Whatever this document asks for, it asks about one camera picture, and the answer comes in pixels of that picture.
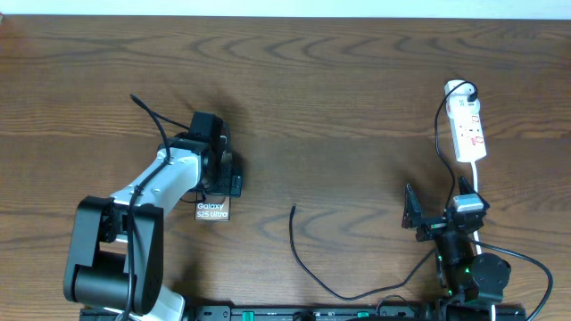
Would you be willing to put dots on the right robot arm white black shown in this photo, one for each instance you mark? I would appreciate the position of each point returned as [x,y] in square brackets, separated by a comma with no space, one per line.
[474,282]

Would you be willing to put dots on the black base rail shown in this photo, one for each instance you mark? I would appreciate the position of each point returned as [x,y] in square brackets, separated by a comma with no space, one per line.
[390,310]

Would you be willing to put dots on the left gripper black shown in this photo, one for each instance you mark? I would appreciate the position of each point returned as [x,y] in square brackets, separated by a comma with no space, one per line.
[227,187]

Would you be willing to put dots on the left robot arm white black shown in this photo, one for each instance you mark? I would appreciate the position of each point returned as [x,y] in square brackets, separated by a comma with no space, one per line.
[115,259]

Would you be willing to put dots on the white power strip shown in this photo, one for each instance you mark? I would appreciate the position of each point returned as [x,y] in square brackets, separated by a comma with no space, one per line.
[463,107]

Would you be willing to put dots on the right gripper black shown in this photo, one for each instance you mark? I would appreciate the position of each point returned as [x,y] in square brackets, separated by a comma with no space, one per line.
[413,218]

